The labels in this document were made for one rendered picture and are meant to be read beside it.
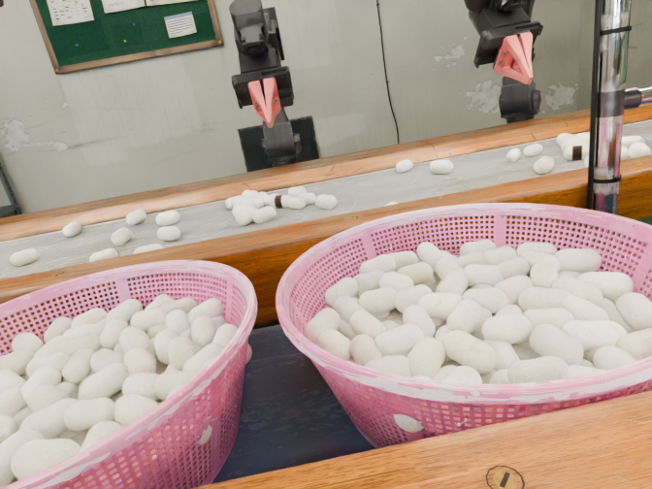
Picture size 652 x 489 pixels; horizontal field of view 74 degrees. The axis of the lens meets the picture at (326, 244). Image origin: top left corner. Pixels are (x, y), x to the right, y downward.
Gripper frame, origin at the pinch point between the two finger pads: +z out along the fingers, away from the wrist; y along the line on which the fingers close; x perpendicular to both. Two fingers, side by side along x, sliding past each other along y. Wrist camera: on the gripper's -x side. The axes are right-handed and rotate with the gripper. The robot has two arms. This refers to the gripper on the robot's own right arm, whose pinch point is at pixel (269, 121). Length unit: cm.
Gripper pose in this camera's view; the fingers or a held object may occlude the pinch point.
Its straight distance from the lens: 76.1
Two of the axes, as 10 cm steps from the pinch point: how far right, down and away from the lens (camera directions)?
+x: 0.6, 5.0, 8.6
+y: 9.8, -1.9, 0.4
